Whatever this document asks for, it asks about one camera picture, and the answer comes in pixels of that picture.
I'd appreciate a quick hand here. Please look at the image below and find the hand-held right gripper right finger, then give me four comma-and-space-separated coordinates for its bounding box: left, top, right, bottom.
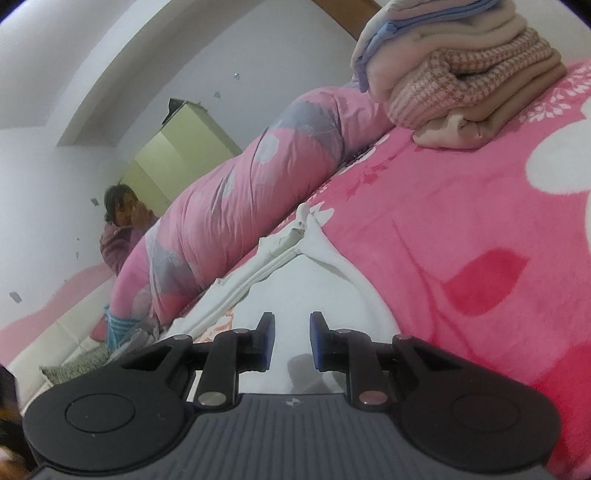
309, 312, 465, 408

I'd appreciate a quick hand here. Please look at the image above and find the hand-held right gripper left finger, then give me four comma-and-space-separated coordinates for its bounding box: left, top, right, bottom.
119, 312, 277, 410

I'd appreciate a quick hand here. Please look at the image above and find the white shirt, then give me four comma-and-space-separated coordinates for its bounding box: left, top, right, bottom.
166, 203, 402, 398

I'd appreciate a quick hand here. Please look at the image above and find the grey crumpled garment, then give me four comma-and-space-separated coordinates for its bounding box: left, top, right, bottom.
117, 323, 160, 356

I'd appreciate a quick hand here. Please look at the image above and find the pink floral rolled quilt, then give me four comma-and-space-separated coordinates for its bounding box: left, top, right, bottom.
108, 85, 398, 326

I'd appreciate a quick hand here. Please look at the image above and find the teal striped cloth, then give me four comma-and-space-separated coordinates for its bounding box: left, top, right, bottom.
104, 307, 139, 352

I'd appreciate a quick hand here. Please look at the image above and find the pink floral bed blanket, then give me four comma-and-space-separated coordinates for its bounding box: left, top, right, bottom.
182, 60, 591, 480

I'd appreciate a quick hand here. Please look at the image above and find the green patterned pillow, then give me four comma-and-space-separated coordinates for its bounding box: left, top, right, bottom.
39, 346, 112, 384

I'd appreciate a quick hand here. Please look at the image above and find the yellow wardrobe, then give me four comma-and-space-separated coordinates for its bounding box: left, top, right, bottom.
117, 98, 243, 217

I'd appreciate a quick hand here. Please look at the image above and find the pink white headboard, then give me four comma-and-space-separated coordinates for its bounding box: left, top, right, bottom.
0, 263, 114, 370

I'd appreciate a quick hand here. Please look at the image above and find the beige folded cloth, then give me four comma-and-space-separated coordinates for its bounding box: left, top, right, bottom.
413, 60, 568, 149

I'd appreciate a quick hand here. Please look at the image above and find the stack of folded blankets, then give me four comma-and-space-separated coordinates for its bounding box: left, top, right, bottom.
351, 0, 539, 102

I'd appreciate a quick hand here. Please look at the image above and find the light blue folded cloth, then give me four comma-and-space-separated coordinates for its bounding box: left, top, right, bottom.
358, 0, 502, 90

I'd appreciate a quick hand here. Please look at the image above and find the brown wooden door frame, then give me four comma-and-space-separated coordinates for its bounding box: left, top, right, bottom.
318, 0, 382, 40

